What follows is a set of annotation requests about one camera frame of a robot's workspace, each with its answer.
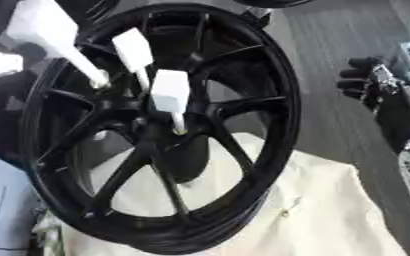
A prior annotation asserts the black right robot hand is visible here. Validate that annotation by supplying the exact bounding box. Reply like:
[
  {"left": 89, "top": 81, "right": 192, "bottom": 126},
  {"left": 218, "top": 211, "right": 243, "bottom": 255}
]
[{"left": 336, "top": 56, "right": 410, "bottom": 155}]

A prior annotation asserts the cream white cloth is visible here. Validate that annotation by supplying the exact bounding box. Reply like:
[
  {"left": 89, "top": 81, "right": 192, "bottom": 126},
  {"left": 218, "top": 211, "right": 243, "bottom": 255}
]
[{"left": 31, "top": 131, "right": 410, "bottom": 256}]

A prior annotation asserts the black spoked wheel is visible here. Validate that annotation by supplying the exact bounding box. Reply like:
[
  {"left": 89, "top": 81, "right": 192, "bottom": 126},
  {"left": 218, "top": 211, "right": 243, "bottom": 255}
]
[{"left": 17, "top": 2, "right": 303, "bottom": 256}]

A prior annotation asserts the pale blue cloth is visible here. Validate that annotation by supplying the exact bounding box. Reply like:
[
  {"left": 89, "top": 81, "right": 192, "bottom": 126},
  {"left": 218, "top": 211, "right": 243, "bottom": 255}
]
[{"left": 0, "top": 149, "right": 44, "bottom": 256}]

